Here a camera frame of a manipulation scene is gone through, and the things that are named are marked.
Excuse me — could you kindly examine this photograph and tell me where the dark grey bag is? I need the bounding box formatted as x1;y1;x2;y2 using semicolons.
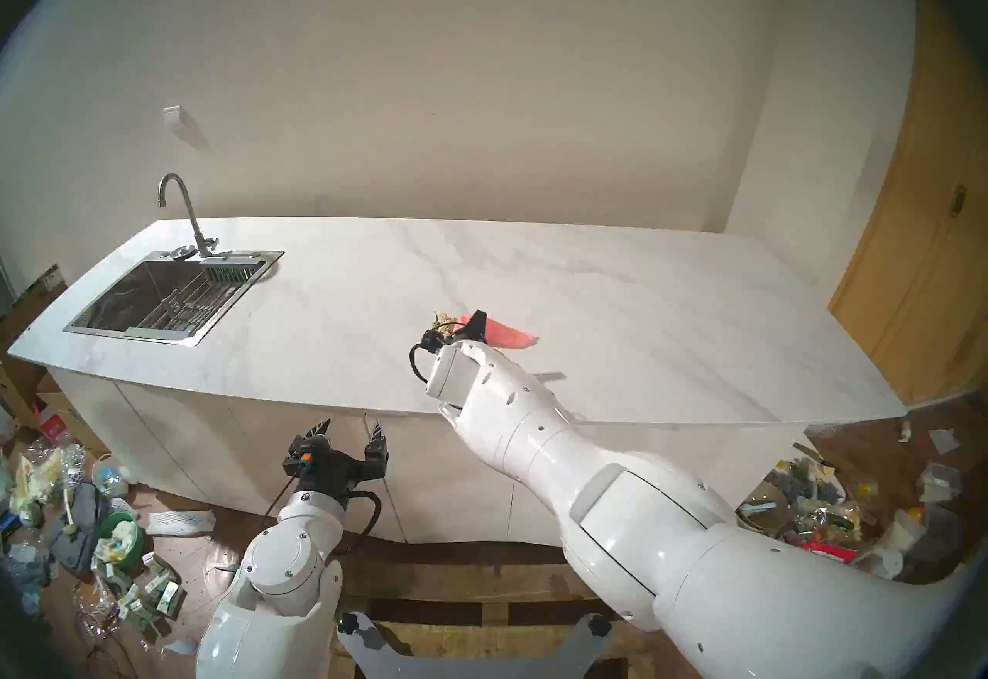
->
50;483;109;576

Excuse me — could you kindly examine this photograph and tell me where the steel gooseneck faucet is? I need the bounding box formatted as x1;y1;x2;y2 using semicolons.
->
158;173;221;257

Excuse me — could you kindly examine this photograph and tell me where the white counter cabinet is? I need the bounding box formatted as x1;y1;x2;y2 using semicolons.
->
46;365;807;553

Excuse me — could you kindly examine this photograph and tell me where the white foam net sleeve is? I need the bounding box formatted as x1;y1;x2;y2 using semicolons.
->
147;510;217;538

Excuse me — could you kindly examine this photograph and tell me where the green bowl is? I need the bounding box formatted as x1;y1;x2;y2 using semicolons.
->
94;514;146;570

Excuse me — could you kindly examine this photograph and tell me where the stainless steel sink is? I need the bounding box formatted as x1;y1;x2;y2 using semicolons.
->
63;250;285;346

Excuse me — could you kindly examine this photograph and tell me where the yellow white plastic bag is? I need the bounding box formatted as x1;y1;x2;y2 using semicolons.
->
12;450;63;528

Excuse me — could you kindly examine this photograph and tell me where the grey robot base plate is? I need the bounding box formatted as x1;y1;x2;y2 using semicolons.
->
337;612;614;679

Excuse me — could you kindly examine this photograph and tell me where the clear round lidded bowl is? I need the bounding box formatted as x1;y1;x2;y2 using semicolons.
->
93;454;130;497

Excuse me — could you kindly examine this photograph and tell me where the clear plastic container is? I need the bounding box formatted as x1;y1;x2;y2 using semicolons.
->
917;463;964;505

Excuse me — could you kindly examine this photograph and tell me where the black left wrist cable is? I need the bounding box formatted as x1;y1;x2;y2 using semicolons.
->
340;491;383;555

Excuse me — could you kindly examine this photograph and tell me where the wooden pallet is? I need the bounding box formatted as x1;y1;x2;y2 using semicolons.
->
332;558;657;679

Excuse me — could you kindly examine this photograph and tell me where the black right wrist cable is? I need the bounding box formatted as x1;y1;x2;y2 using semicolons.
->
409;330;464;386

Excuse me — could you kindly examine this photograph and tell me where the clear container orange lid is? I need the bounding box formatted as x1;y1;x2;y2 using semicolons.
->
888;508;962;562

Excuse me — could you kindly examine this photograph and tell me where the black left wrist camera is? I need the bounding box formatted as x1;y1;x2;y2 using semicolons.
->
283;436;316;478

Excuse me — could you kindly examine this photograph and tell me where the pink waffle cleaning cloth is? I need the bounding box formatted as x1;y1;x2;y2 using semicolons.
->
455;315;540;350

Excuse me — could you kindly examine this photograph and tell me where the wooden door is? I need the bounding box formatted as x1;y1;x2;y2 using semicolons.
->
828;0;988;408

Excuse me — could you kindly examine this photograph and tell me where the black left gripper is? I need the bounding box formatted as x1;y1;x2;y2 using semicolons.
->
297;419;388;505

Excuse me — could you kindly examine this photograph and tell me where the brown cardboard box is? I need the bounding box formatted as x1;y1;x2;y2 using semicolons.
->
0;264;69;354

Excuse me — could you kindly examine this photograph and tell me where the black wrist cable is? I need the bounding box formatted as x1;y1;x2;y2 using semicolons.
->
409;330;464;386
340;491;383;555

